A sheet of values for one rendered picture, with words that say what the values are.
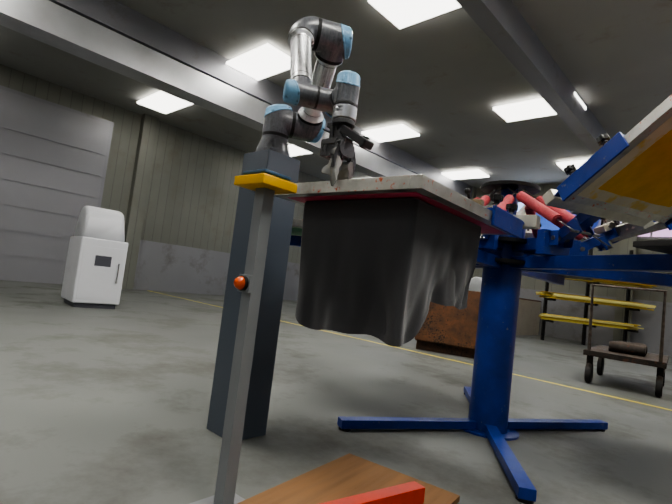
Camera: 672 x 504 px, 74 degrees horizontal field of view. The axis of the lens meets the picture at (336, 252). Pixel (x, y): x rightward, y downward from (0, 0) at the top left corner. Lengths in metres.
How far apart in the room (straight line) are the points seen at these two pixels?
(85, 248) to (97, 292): 0.57
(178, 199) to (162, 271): 1.72
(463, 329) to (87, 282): 4.57
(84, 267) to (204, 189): 5.75
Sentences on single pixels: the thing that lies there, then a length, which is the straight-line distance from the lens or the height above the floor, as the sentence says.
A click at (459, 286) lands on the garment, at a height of 0.72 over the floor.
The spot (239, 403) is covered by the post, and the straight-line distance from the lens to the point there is 1.33.
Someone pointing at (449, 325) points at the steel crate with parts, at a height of 0.34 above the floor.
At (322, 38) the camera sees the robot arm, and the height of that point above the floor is 1.57.
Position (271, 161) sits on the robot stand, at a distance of 1.93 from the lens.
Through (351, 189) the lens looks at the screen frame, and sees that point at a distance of 1.32.
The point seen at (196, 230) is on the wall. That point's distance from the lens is 11.37.
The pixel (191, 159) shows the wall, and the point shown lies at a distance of 11.43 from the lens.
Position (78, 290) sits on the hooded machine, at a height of 0.21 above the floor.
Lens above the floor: 0.68
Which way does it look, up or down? 4 degrees up
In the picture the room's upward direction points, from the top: 7 degrees clockwise
